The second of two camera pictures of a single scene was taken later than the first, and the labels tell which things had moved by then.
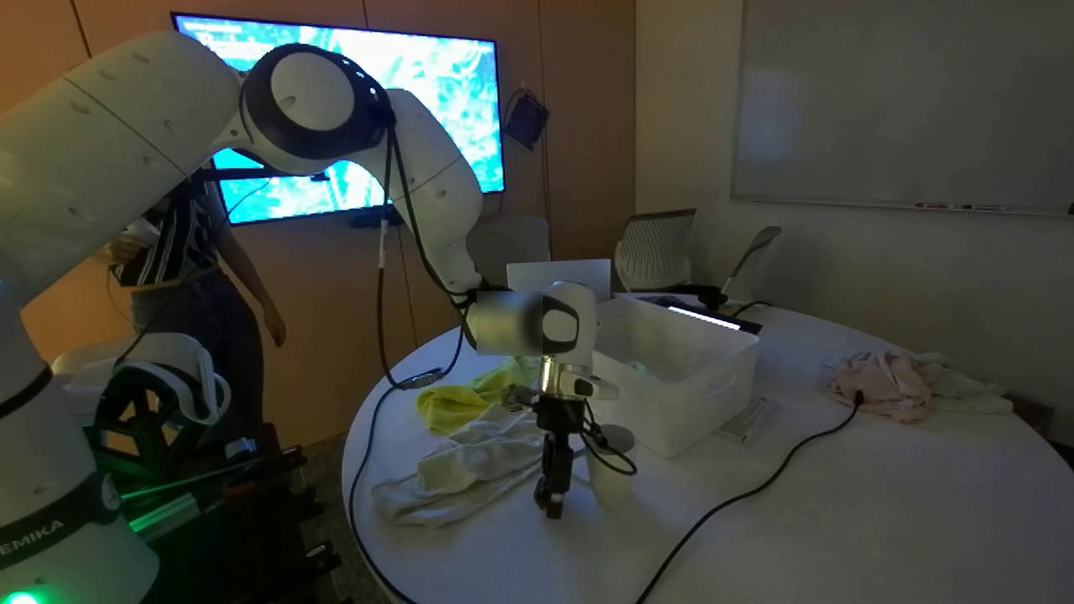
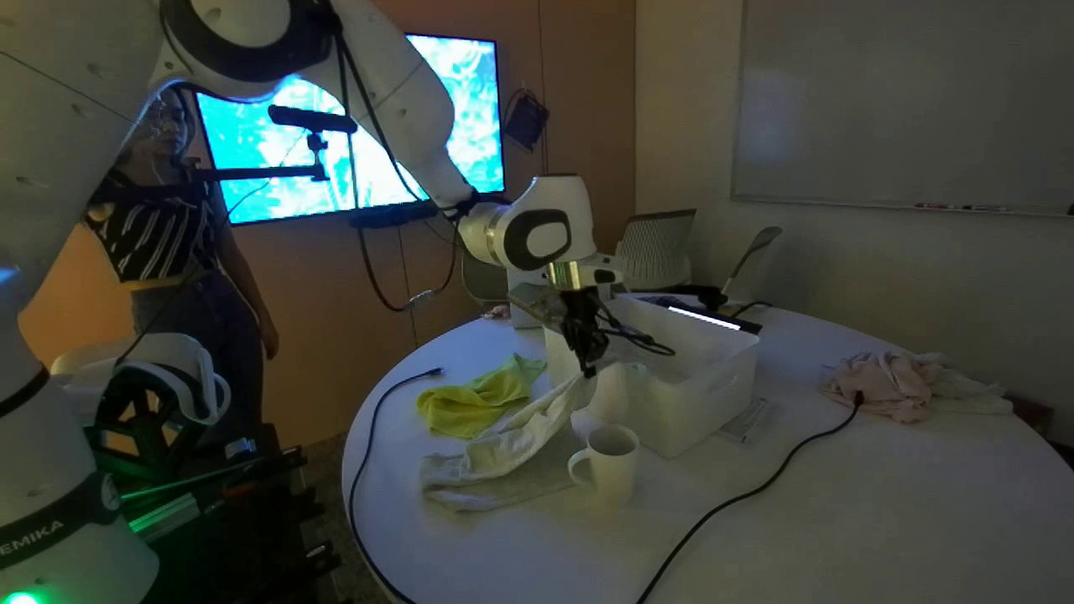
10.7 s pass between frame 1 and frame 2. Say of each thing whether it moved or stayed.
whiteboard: stayed
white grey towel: moved
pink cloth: stayed
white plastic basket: stayed
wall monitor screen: stayed
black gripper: moved
